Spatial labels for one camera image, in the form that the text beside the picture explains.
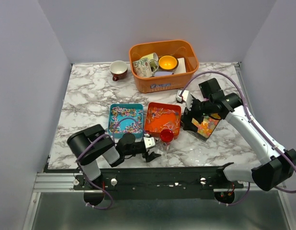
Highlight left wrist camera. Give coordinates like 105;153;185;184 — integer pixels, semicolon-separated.
143;137;156;149

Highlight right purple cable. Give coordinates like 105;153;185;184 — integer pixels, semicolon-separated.
180;71;296;207

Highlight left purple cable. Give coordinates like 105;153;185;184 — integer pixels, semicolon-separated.
75;117;146;210

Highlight purple cable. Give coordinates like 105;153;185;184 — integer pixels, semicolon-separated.
75;117;146;210
180;71;296;207

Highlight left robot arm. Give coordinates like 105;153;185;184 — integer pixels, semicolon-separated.
67;124;160;189

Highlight lavender cup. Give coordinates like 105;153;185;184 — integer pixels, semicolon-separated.
153;71;174;77

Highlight clear plastic jar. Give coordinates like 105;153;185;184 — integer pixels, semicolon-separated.
158;139;171;152

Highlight gold tin candy tray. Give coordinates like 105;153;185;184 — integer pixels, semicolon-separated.
187;114;221;141

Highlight orange candy tray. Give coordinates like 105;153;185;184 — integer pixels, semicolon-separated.
144;102;182;139

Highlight red jar lid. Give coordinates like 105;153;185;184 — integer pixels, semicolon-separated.
159;129;174;143

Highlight maroon white cup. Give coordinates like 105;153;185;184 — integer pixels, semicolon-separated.
109;60;128;81

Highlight floral patterned mug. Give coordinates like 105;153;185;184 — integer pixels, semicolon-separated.
132;53;159;78

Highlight orange plastic bin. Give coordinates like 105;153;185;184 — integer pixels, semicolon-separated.
129;40;199;93

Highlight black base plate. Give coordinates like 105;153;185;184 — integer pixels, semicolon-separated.
73;167;244;201

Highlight teal candy tray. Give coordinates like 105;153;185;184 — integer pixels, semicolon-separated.
107;103;144;138

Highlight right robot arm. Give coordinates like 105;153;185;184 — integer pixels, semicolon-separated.
176;78;296;191

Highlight orange black bowl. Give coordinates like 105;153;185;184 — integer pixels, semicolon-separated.
159;55;179;71

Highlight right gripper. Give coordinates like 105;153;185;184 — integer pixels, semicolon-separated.
180;95;213;132

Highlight aluminium rail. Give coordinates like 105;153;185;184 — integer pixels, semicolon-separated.
33;170;287;193

